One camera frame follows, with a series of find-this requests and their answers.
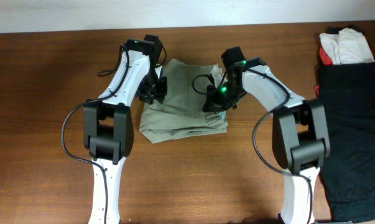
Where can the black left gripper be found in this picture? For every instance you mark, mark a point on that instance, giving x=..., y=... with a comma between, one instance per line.
x=160, y=91

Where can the beige cloth in pile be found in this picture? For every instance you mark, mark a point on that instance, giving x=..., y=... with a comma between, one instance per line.
x=348, y=46

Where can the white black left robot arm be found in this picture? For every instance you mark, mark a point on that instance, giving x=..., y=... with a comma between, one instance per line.
x=108, y=131

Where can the khaki green shorts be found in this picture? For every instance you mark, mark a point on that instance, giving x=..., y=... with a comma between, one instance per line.
x=180, y=115

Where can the black clothing pile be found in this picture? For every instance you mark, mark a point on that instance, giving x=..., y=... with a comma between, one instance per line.
x=348, y=174

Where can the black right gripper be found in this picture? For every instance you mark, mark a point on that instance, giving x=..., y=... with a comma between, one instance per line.
x=212, y=101

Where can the red cloth in pile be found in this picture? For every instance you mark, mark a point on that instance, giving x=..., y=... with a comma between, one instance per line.
x=326, y=60

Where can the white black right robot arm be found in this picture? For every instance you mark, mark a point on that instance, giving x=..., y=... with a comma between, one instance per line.
x=300, y=140

